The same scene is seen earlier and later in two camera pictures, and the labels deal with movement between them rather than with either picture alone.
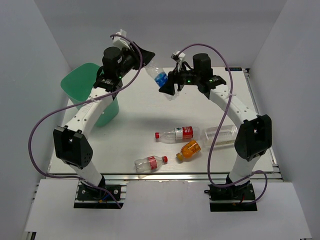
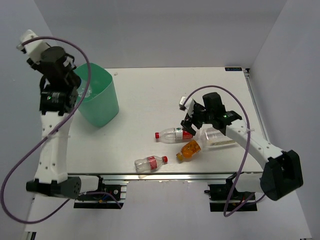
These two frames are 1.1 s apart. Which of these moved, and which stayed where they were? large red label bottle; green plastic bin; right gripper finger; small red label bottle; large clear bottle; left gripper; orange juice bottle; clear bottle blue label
Moved: right gripper finger; left gripper; clear bottle blue label
Stayed: large red label bottle; large clear bottle; small red label bottle; green plastic bin; orange juice bottle
